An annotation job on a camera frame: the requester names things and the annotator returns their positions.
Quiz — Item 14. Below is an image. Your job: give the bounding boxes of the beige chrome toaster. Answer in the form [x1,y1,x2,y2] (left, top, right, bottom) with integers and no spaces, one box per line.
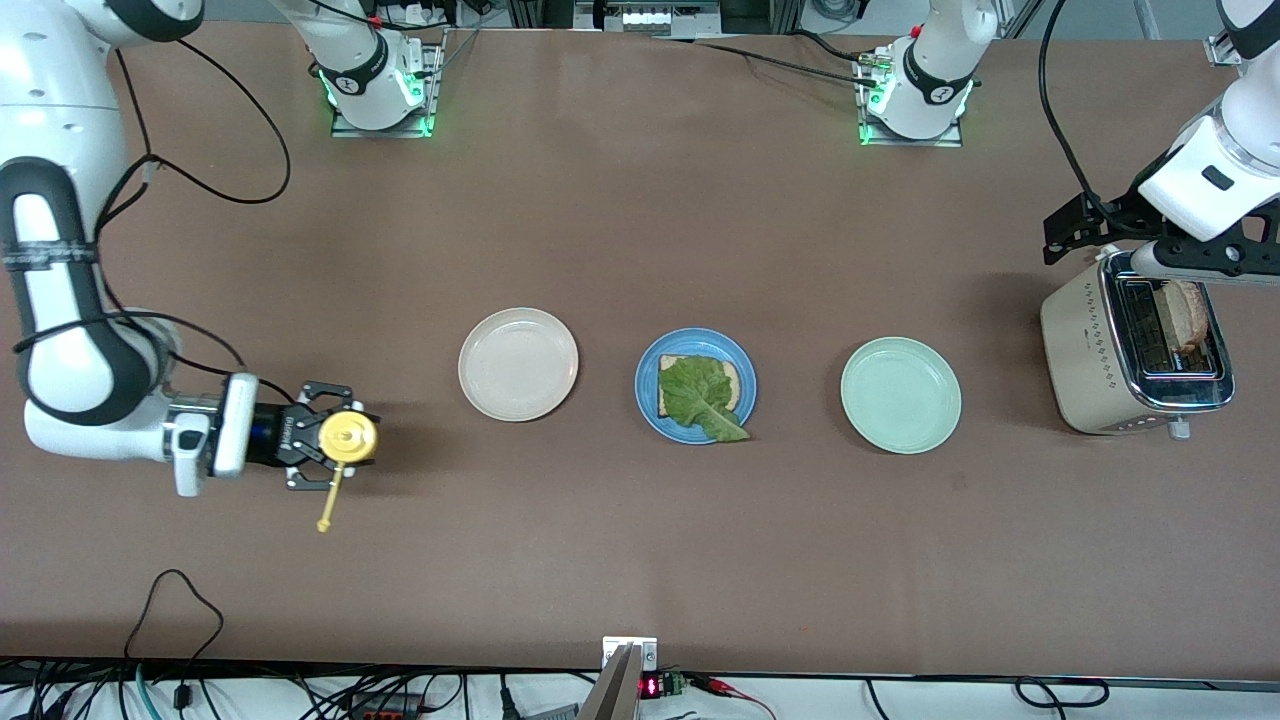
[1040,248,1236,441]

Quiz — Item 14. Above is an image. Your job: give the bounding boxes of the silver mount bracket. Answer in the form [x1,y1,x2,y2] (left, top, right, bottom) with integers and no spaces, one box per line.
[602,636,659,673]

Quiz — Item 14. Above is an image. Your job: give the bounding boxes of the dark aluminium frame structure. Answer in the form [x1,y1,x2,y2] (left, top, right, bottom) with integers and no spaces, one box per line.
[505,0,806,36]

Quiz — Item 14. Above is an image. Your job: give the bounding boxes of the thin black looped cable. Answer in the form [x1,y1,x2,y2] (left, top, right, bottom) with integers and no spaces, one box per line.
[123,569,225,661]

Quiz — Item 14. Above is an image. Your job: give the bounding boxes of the blue round plate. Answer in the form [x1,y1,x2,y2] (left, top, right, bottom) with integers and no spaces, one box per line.
[634,327,759,446]

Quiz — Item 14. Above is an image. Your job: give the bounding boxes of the black base power cable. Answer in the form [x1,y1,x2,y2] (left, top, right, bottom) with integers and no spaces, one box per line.
[645,30,886,89]

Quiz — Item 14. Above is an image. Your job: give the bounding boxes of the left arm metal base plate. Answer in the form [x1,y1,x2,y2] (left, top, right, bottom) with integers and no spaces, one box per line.
[858,45,966,149]

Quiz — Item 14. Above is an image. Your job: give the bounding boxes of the grey power strip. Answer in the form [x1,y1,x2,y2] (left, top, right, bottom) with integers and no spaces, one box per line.
[575,0,723,38]

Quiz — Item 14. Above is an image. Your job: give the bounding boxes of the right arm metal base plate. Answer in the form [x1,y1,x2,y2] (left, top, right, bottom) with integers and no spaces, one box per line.
[330,30,446,139]

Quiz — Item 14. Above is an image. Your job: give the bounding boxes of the red clip lead wire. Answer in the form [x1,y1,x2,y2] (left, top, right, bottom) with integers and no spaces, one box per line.
[690,675,776,720]

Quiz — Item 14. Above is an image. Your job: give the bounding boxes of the light green round plate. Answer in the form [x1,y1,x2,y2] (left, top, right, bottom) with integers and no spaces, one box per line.
[840,336,963,456]

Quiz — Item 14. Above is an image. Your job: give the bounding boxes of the yellow mustard squeeze bottle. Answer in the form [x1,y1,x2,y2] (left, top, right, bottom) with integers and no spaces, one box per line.
[316,410,381,533]

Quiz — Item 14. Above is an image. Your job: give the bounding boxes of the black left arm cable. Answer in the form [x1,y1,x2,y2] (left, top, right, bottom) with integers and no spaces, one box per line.
[1036,0,1123,226]

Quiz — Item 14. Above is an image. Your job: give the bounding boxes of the black coiled cable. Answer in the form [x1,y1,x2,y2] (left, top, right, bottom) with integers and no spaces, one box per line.
[1015,677,1111,709]

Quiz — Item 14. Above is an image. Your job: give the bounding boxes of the grey metal post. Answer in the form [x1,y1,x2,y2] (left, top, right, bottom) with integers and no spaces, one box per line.
[578,643,643,720]

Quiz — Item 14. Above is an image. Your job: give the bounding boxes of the toasted bread slice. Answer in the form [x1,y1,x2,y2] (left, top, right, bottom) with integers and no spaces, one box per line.
[657,353,743,421]
[1160,279,1211,353]

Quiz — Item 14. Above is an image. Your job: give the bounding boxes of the beige round plate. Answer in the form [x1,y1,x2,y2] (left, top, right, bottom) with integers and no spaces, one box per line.
[458,307,580,423]

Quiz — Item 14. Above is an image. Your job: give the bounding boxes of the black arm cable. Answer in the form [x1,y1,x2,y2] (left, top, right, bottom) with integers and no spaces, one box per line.
[1036,0,1123,226]
[10,40,293,401]

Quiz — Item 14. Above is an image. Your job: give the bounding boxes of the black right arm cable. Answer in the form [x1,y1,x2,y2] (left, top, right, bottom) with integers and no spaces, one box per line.
[10,40,293,401]

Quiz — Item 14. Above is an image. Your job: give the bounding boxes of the green lettuce leaf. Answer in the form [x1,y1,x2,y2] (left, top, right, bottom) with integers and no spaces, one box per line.
[660,357,752,443]

